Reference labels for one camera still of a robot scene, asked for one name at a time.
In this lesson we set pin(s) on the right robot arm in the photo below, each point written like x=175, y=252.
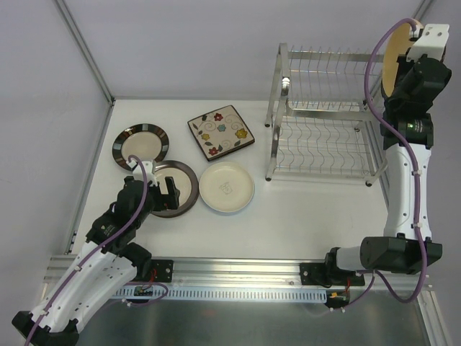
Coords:
x=406, y=246

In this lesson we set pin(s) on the square floral plate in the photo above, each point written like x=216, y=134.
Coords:
x=220, y=132

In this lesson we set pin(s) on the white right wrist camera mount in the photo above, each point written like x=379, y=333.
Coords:
x=432, y=43

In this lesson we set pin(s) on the aluminium frame post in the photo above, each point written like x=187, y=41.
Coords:
x=77, y=36

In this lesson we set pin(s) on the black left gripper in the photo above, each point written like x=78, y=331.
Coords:
x=160, y=196

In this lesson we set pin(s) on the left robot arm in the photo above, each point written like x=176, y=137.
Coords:
x=108, y=259

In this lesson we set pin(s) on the white slotted cable duct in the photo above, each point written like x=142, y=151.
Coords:
x=184, y=293

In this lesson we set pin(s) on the metal dish rack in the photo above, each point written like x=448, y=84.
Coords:
x=322, y=128

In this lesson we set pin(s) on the cream bear plate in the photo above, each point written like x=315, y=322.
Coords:
x=226, y=187

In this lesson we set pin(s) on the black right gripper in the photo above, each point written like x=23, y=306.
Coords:
x=402, y=67

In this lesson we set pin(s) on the aluminium mounting rail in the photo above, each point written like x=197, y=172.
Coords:
x=242, y=273

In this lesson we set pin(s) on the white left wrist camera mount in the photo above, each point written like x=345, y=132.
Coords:
x=139, y=169

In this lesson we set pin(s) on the brown rimmed cream plate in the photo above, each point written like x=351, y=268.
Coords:
x=185, y=181

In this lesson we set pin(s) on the striped rim round plate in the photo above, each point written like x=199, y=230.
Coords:
x=146, y=141

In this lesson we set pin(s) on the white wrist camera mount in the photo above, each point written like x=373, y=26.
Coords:
x=432, y=43
x=139, y=169

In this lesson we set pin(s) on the yellow bear plate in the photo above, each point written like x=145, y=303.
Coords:
x=400, y=41

